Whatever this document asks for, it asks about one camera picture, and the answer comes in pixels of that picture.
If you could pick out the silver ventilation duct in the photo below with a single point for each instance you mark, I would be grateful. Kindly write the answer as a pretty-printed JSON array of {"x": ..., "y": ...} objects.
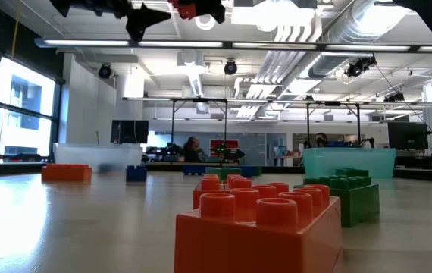
[{"x": 329, "y": 64}]

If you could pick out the black ceiling camera rig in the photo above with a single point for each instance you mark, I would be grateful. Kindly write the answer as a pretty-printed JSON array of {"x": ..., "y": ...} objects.
[{"x": 360, "y": 66}]

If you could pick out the small black ceiling rig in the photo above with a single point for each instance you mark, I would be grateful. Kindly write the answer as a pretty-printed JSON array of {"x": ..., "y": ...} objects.
[{"x": 394, "y": 97}]

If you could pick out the black round ceiling spotlight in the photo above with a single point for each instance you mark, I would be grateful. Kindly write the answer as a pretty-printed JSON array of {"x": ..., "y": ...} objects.
[
  {"x": 105, "y": 71},
  {"x": 230, "y": 67}
]

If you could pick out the blue background object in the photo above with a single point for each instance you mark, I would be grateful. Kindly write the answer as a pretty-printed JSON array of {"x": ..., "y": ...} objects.
[{"x": 339, "y": 144}]

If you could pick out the black aluminium table frame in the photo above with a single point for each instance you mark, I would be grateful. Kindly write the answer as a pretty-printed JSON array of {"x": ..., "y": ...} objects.
[{"x": 163, "y": 167}]

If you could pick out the blue toy building block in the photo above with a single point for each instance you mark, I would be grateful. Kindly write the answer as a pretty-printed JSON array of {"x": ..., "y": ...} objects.
[
  {"x": 252, "y": 171},
  {"x": 136, "y": 174},
  {"x": 193, "y": 170}
]

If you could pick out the person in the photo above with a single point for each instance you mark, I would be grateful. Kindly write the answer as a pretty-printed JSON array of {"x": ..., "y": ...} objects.
[
  {"x": 321, "y": 139},
  {"x": 192, "y": 149}
]

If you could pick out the teal translucent plastic bin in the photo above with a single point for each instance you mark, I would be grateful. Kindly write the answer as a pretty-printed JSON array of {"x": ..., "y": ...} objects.
[{"x": 382, "y": 163}]

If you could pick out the black computer monitor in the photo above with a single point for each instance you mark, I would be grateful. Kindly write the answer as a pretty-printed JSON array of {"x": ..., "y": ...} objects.
[
  {"x": 129, "y": 132},
  {"x": 407, "y": 135}
]

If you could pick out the long overhead light bar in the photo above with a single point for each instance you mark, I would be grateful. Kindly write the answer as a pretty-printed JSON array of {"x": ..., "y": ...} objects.
[{"x": 87, "y": 42}]

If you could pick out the clear translucent plastic bin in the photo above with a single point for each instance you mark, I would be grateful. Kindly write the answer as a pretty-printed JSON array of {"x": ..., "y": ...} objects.
[{"x": 87, "y": 157}]

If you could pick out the black background station frame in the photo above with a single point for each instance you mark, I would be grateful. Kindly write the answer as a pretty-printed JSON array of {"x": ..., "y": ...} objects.
[
  {"x": 226, "y": 113},
  {"x": 358, "y": 125}
]

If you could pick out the background robot with green lights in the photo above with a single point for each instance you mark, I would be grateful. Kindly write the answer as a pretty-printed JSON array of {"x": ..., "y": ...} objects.
[{"x": 231, "y": 154}]

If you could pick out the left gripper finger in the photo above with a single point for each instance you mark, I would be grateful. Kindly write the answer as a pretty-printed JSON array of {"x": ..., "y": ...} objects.
[
  {"x": 144, "y": 21},
  {"x": 210, "y": 9}
]

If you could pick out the black background robot arms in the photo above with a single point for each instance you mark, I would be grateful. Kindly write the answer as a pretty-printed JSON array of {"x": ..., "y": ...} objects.
[{"x": 170, "y": 151}]

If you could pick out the red board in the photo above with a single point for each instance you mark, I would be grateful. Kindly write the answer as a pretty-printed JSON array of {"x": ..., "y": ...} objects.
[{"x": 231, "y": 143}]

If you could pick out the orange toy building block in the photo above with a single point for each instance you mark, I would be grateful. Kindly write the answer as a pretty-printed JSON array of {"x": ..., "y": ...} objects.
[
  {"x": 257, "y": 246},
  {"x": 66, "y": 173},
  {"x": 186, "y": 10},
  {"x": 211, "y": 184}
]

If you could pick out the large window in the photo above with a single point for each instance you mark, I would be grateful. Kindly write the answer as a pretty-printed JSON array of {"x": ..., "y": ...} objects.
[{"x": 22, "y": 95}]

